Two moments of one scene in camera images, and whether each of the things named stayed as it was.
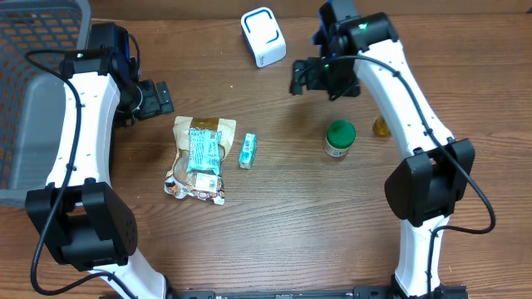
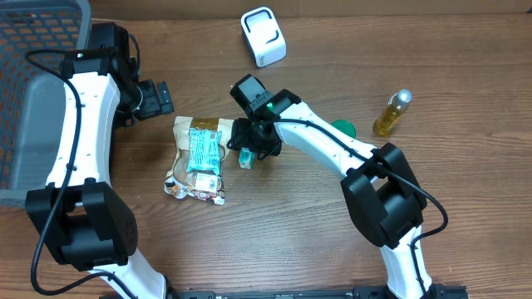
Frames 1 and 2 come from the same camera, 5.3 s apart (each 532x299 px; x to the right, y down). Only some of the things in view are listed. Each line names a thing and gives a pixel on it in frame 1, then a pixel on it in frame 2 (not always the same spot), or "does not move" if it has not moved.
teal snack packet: x=204 y=150 does not move
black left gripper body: x=144 y=102 does not move
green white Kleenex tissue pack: x=248 y=150 does not move
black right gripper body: x=333 y=76 to x=249 y=135
